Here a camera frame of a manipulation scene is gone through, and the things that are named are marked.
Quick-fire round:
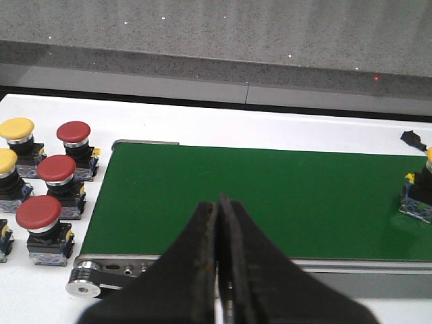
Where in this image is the red push button near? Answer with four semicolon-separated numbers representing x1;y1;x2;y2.
16;195;74;267

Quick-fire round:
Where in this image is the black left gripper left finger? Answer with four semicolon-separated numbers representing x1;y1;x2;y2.
78;202;216;323

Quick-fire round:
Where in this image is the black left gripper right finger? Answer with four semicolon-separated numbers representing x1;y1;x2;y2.
218;195;378;323

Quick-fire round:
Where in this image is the yellow push button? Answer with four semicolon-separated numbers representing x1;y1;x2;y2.
1;148;33;213
1;117;47;179
399;148;431;224

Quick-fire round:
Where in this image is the green conveyor belt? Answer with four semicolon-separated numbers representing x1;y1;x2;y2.
67;140;431;298

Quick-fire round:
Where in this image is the red push button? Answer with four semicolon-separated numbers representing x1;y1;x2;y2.
56;121;101;182
16;195;74;267
36;155;86;220

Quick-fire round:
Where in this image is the red push button far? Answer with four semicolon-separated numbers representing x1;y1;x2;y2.
56;121;101;182

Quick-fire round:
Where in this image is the small black sensor block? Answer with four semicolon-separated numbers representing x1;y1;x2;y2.
400;130;427;152

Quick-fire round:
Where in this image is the red push button middle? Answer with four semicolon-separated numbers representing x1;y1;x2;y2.
36;155;86;220

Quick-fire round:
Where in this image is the grey granite counter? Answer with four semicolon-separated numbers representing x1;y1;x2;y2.
1;1;431;118

